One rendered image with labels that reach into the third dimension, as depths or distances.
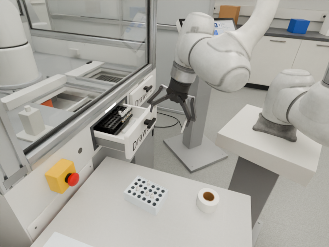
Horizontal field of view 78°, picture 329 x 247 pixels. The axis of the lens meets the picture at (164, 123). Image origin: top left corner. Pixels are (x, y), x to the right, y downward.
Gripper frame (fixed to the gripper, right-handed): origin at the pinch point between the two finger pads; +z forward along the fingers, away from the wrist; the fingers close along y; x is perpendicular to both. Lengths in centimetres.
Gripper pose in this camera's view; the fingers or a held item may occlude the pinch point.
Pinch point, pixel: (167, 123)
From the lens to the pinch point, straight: 84.2
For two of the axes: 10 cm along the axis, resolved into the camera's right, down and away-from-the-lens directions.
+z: -2.4, 7.8, 5.8
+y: -9.2, -3.8, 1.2
